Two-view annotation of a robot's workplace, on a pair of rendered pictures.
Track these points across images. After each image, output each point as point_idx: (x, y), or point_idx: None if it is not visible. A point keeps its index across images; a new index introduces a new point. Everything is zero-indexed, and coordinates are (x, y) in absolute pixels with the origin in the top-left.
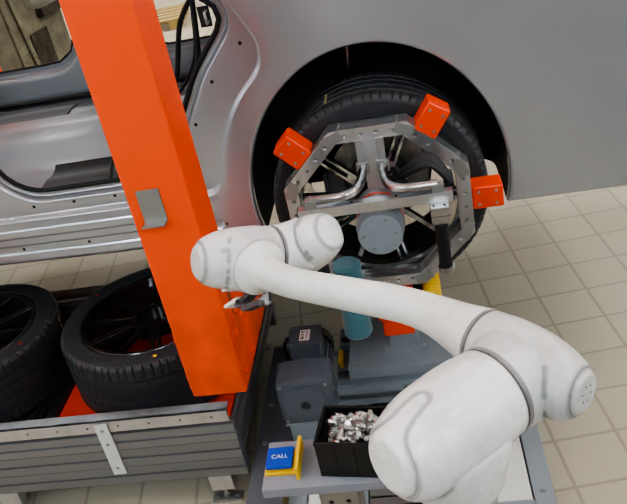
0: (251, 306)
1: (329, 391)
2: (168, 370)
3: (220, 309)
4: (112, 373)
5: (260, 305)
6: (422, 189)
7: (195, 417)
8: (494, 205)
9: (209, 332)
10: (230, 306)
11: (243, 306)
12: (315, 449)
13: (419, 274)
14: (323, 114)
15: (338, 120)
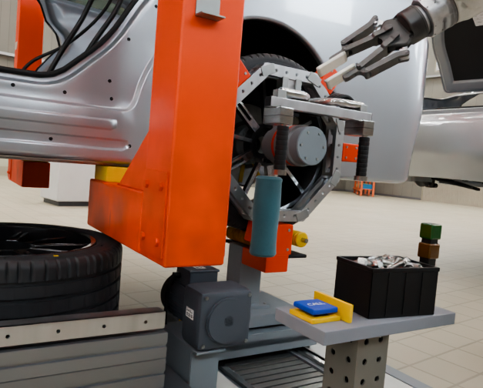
0: (387, 61)
1: (249, 306)
2: (74, 274)
3: (231, 147)
4: None
5: (407, 53)
6: (355, 105)
7: (125, 322)
8: (353, 160)
9: (211, 175)
10: (333, 80)
11: (369, 66)
12: (373, 277)
13: (300, 212)
14: (250, 58)
15: None
